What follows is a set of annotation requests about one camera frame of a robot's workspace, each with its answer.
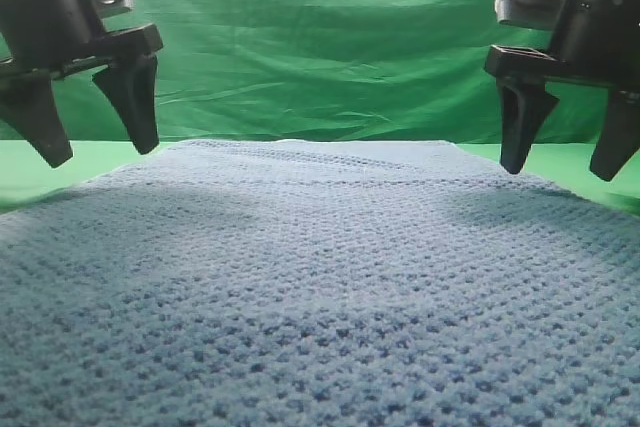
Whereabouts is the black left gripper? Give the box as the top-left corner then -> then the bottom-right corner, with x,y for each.
1,0 -> 163,168

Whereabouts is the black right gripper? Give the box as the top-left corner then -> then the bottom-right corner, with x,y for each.
484,0 -> 639,182

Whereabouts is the blue waffle-weave towel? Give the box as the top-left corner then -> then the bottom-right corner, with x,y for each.
1,140 -> 639,426

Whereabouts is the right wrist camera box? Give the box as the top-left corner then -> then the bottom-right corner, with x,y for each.
494,0 -> 567,31

